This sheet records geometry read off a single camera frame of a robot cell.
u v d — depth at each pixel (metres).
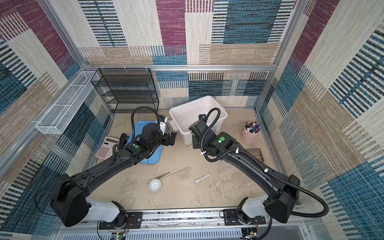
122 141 0.99
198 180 0.85
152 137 0.61
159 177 0.87
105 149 0.97
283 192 0.39
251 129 0.96
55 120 0.71
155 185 0.83
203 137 0.51
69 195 0.40
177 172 0.89
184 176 0.84
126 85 1.08
